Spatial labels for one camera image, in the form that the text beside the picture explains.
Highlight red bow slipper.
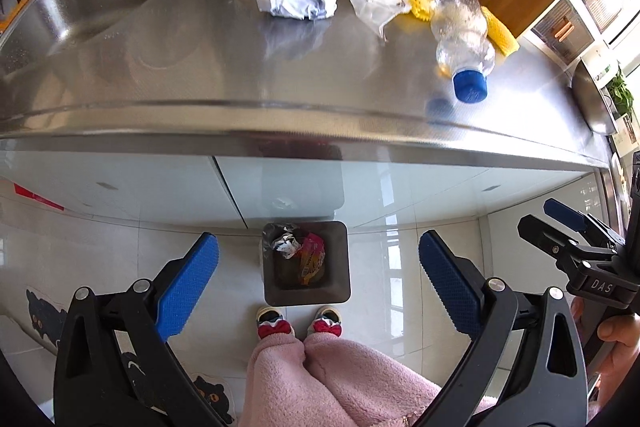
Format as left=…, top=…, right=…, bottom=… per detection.
left=255, top=304, right=296, bottom=339
left=306, top=304, right=346, bottom=338

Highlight person's right hand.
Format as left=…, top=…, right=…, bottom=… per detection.
left=570, top=297, right=640, bottom=408

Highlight metal pan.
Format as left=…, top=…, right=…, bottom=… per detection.
left=570, top=59, right=619, bottom=136

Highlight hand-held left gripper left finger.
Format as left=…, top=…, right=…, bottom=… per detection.
left=52, top=232, right=226, bottom=427

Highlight pink fleece pants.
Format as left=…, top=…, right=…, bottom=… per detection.
left=237, top=334, right=497, bottom=427

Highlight clear plastic bottle blue cap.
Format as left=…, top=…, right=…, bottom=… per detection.
left=427, top=0, right=497, bottom=104

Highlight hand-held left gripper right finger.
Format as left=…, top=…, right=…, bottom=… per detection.
left=419, top=231, right=589, bottom=427

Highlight red sticker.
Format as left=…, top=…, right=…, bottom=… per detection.
left=14, top=183, right=66, bottom=212

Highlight white base cabinet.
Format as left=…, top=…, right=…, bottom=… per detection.
left=0, top=147, right=615, bottom=234

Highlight silver crumpled wrapper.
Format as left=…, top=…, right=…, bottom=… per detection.
left=271, top=232, right=302, bottom=261

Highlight white drawer unit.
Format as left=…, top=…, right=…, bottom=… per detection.
left=530, top=0, right=640, bottom=68

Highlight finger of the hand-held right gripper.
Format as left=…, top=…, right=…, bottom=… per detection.
left=517, top=213, right=619, bottom=279
left=542, top=198, right=627, bottom=254

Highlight red snack wrapper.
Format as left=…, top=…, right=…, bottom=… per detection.
left=297, top=232, right=329, bottom=286

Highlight grey trash bin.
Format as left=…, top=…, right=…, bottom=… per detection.
left=261, top=221, right=351, bottom=306

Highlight green potted plant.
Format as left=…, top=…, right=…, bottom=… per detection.
left=602, top=66, right=637, bottom=118

